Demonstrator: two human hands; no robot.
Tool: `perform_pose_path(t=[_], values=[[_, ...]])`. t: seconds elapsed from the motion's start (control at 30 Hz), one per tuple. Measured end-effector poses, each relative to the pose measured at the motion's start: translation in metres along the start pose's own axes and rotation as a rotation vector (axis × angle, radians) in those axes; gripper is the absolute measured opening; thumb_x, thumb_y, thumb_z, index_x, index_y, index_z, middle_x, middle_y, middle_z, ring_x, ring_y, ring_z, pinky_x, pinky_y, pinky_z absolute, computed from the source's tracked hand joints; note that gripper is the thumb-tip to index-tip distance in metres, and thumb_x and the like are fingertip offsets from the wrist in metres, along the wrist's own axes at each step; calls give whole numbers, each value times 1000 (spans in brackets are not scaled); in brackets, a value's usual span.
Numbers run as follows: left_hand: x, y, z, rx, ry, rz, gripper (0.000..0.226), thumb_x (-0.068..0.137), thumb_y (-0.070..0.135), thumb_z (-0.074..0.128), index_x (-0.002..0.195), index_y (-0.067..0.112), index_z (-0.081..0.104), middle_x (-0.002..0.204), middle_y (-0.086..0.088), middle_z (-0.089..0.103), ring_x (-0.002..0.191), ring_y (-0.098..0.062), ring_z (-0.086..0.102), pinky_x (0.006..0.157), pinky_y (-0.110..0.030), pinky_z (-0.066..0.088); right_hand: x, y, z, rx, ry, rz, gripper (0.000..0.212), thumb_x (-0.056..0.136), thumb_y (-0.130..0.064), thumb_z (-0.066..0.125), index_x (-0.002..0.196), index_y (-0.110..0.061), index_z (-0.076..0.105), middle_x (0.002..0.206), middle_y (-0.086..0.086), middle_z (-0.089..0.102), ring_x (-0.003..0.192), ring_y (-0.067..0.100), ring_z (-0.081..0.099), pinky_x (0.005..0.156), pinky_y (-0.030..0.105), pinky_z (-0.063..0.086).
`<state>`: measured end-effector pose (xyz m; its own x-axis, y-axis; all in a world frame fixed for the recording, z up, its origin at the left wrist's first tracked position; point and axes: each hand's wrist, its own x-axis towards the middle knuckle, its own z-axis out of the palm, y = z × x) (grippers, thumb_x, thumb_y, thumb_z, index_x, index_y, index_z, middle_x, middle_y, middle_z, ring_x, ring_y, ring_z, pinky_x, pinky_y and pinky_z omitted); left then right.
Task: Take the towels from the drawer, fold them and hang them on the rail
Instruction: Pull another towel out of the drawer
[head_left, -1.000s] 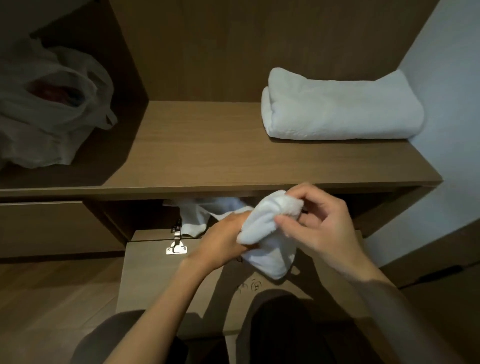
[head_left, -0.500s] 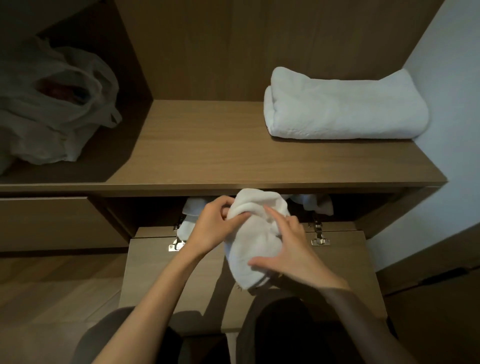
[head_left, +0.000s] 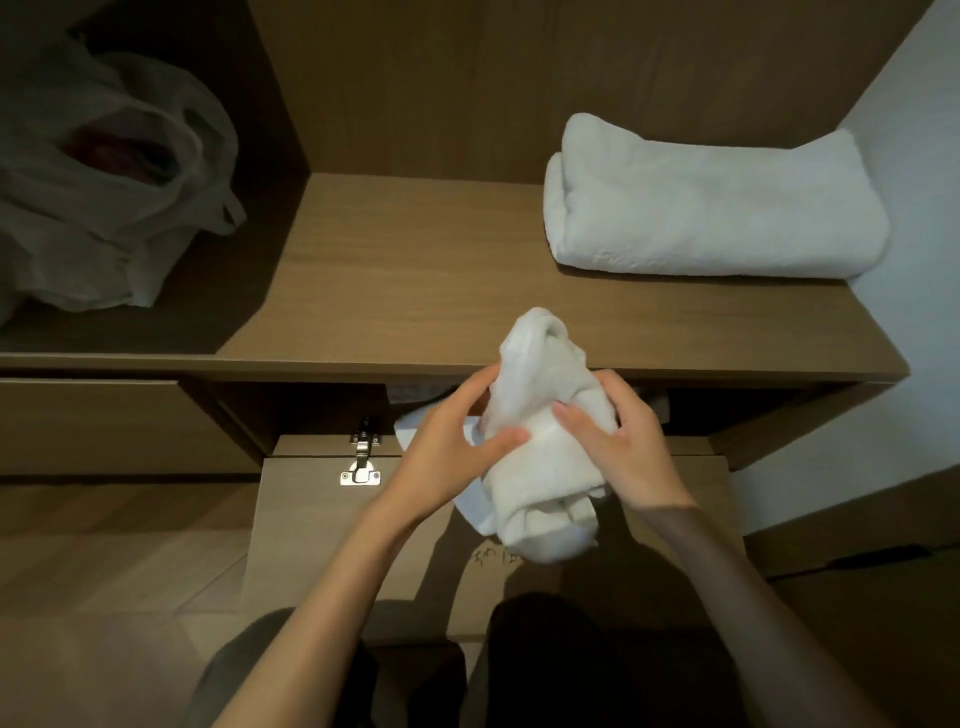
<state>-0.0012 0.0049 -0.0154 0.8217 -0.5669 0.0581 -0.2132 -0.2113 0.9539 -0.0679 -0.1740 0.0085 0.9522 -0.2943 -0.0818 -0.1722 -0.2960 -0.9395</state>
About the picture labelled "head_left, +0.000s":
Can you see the person's right hand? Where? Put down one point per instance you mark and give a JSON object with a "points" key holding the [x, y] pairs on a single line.
{"points": [[637, 457]]}

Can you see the person's left hand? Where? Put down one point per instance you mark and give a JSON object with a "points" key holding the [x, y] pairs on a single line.
{"points": [[442, 457]]}

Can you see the wooden cabinet flap door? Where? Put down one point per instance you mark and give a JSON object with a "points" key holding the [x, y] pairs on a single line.
{"points": [[315, 540]]}

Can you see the person's right forearm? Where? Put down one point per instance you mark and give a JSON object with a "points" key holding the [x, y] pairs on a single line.
{"points": [[750, 637]]}

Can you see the person's left forearm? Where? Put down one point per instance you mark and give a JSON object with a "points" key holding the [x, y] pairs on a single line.
{"points": [[315, 637]]}

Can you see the person's dark trousers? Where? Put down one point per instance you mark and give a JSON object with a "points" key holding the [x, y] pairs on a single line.
{"points": [[570, 667]]}

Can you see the metal door hinge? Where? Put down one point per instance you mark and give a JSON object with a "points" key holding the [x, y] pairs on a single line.
{"points": [[361, 472]]}

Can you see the black door hinge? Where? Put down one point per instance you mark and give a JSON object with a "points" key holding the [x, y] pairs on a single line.
{"points": [[885, 556]]}

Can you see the wooden vanity base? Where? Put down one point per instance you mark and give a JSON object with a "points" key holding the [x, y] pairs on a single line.
{"points": [[112, 427]]}

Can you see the wooden back panel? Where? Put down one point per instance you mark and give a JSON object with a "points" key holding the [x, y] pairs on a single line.
{"points": [[525, 75]]}

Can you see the white plastic bag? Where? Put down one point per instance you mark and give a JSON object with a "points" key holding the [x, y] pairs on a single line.
{"points": [[112, 210]]}

